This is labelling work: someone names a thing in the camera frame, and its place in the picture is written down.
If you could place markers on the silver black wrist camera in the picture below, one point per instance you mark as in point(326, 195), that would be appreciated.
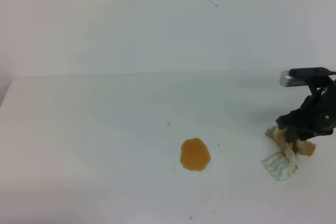
point(315, 78)

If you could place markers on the green white striped rag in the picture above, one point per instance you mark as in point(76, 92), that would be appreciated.
point(283, 165)

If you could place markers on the large brown coffee stain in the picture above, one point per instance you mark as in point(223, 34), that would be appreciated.
point(195, 155)

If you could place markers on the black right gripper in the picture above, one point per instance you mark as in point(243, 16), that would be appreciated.
point(315, 117)

